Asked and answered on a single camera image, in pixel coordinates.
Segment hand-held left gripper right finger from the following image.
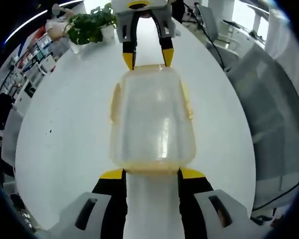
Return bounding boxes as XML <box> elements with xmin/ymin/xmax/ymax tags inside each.
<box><xmin>177</xmin><ymin>168</ymin><xmax>272</xmax><ymax>239</ymax></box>

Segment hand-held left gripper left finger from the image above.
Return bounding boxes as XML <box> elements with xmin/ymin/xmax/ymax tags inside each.
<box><xmin>43</xmin><ymin>168</ymin><xmax>128</xmax><ymax>239</ymax></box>

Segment clear plastic box yellow buckles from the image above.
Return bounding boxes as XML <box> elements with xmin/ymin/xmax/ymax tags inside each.
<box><xmin>109</xmin><ymin>63</ymin><xmax>198</xmax><ymax>175</ymax></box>

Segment white plant pot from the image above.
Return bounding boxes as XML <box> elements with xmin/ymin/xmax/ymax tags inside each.
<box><xmin>99</xmin><ymin>24</ymin><xmax>116</xmax><ymax>42</ymax></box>

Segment green potted plant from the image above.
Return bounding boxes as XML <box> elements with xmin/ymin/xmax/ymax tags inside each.
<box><xmin>64</xmin><ymin>2</ymin><xmax>119</xmax><ymax>47</ymax></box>

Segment white office chair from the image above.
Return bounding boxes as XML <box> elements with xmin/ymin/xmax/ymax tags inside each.
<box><xmin>196</xmin><ymin>4</ymin><xmax>240</xmax><ymax>52</ymax></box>

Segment clear glass vase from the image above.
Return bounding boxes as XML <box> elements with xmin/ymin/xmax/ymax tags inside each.
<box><xmin>69</xmin><ymin>41</ymin><xmax>82</xmax><ymax>54</ymax></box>

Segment long curved ceiling light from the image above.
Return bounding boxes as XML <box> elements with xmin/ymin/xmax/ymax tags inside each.
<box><xmin>4</xmin><ymin>0</ymin><xmax>86</xmax><ymax>43</ymax></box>

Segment white storage shelves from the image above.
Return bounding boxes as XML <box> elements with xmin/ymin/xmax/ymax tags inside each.
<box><xmin>0</xmin><ymin>32</ymin><xmax>58</xmax><ymax>100</ymax></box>

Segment grey mesh office chair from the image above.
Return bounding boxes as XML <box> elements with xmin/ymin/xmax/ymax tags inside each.
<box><xmin>226</xmin><ymin>44</ymin><xmax>299</xmax><ymax>212</ymax></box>

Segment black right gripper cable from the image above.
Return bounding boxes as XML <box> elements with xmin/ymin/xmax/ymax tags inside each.
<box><xmin>183</xmin><ymin>1</ymin><xmax>230</xmax><ymax>73</ymax></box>

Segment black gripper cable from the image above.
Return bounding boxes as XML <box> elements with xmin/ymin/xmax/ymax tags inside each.
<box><xmin>183</xmin><ymin>1</ymin><xmax>230</xmax><ymax>73</ymax></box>
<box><xmin>251</xmin><ymin>171</ymin><xmax>299</xmax><ymax>213</ymax></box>

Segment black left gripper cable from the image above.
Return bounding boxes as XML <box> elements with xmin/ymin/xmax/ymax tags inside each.
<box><xmin>251</xmin><ymin>171</ymin><xmax>299</xmax><ymax>213</ymax></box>

